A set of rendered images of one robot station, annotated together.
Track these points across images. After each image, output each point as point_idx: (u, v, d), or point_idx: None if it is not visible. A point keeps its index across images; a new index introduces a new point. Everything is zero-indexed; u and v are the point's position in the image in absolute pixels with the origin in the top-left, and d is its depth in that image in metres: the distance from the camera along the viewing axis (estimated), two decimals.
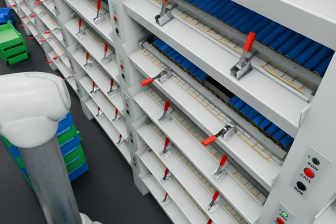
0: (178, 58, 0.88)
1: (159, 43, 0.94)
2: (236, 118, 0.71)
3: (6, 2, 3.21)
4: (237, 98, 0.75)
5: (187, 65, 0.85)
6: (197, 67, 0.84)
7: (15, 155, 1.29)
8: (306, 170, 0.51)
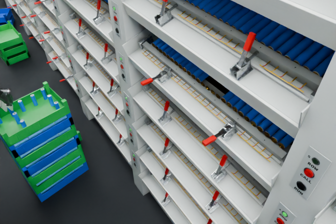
0: (178, 58, 0.88)
1: (159, 43, 0.94)
2: (236, 118, 0.71)
3: (6, 2, 3.21)
4: (237, 98, 0.75)
5: (187, 65, 0.85)
6: (197, 67, 0.84)
7: (15, 155, 1.29)
8: (306, 170, 0.51)
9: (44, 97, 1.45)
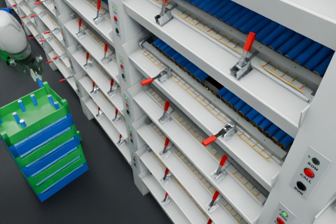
0: (178, 58, 0.88)
1: (159, 43, 0.94)
2: (236, 118, 0.71)
3: (6, 2, 3.21)
4: (237, 98, 0.75)
5: (187, 65, 0.85)
6: (197, 67, 0.84)
7: (15, 155, 1.29)
8: (306, 170, 0.51)
9: (39, 85, 1.40)
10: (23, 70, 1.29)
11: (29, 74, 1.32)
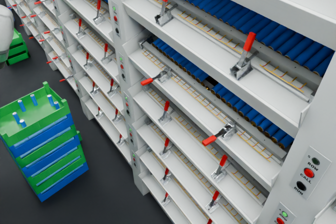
0: (178, 58, 0.88)
1: (159, 43, 0.94)
2: (236, 118, 0.71)
3: (6, 2, 3.21)
4: (237, 98, 0.75)
5: (187, 65, 0.85)
6: (197, 67, 0.84)
7: (15, 155, 1.29)
8: (306, 170, 0.51)
9: None
10: None
11: None
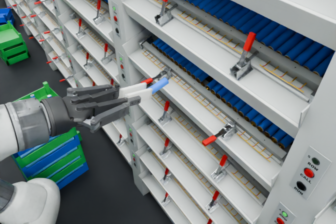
0: (178, 58, 0.88)
1: (159, 43, 0.94)
2: (236, 118, 0.71)
3: (6, 2, 3.21)
4: (237, 98, 0.75)
5: (187, 65, 0.85)
6: (197, 67, 0.84)
7: (15, 155, 1.29)
8: (306, 170, 0.51)
9: None
10: (123, 109, 0.62)
11: (132, 99, 0.64)
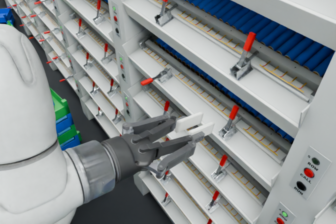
0: (182, 55, 0.88)
1: (162, 41, 0.94)
2: (242, 113, 0.71)
3: (6, 2, 3.21)
4: None
5: (190, 62, 0.86)
6: None
7: None
8: (306, 170, 0.51)
9: None
10: (162, 121, 0.60)
11: None
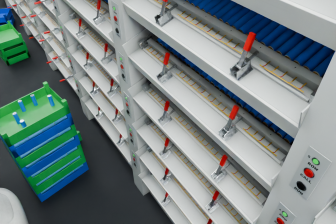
0: (182, 55, 0.88)
1: (163, 40, 0.94)
2: (242, 113, 0.71)
3: (6, 2, 3.21)
4: None
5: (191, 62, 0.86)
6: None
7: (15, 155, 1.29)
8: (306, 170, 0.51)
9: None
10: None
11: None
